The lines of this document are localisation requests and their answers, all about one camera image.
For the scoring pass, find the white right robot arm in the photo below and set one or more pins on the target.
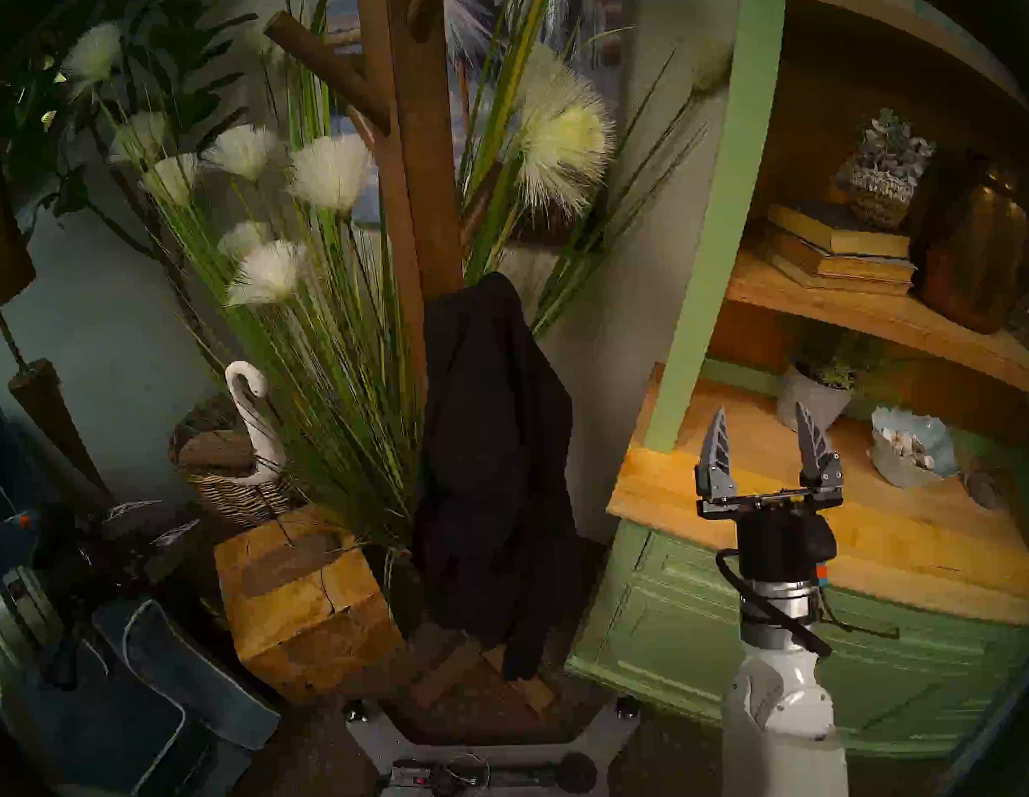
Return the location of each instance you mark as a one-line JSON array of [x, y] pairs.
[[782, 712]]

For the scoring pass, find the succulent in woven pot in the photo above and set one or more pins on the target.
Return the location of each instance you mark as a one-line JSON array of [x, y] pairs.
[[885, 183]]

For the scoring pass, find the dark leafy plant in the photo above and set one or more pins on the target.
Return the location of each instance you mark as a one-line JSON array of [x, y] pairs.
[[174, 44]]

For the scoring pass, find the stack of old books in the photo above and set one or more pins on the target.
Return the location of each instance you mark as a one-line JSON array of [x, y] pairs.
[[838, 263]]

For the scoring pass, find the tall grass plant white tufts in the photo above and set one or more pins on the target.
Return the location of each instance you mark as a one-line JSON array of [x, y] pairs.
[[329, 383]]

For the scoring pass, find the brown wooden coat rack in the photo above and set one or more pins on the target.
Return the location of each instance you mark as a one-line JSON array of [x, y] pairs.
[[413, 153]]

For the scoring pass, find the woven wicker basket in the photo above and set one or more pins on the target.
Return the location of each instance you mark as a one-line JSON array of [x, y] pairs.
[[224, 496]]

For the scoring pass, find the wooden block stool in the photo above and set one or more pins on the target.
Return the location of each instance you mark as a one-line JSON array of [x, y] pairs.
[[303, 611]]

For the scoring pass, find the landscape painting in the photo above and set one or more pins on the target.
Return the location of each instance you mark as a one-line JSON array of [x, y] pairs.
[[585, 21]]

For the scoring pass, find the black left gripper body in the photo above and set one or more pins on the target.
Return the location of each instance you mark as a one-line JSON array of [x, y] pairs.
[[100, 568]]

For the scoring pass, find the small plant grey pot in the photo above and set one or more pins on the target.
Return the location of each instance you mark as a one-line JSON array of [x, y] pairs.
[[817, 391]]

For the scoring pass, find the black jacket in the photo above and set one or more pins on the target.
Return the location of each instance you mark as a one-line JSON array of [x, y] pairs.
[[491, 453]]

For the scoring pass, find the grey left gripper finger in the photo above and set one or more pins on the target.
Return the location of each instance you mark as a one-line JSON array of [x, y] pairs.
[[136, 509], [179, 533]]

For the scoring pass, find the blue bowl with shells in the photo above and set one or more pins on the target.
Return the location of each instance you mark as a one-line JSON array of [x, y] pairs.
[[911, 451]]

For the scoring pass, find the white wooden swan figurine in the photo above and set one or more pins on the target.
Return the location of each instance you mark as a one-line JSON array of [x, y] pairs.
[[259, 428]]

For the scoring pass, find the dark old book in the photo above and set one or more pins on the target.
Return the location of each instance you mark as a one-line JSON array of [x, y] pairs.
[[837, 231]]

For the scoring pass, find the bronze vase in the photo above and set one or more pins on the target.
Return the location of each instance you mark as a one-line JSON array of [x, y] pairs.
[[976, 260]]

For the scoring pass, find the thin tan old book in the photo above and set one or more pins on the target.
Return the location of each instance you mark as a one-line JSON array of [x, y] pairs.
[[830, 283]]

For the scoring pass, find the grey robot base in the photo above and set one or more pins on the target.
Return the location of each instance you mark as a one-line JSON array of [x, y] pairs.
[[493, 756]]

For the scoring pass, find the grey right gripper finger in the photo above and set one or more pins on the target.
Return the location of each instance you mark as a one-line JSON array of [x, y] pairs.
[[717, 462], [819, 454]]

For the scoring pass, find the green wooden shelf cabinet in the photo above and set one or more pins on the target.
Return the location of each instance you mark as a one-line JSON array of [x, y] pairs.
[[708, 630]]

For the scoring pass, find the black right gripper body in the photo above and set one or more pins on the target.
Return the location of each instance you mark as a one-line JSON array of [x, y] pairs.
[[780, 548]]

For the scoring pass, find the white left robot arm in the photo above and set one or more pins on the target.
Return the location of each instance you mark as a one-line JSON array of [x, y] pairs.
[[17, 613]]

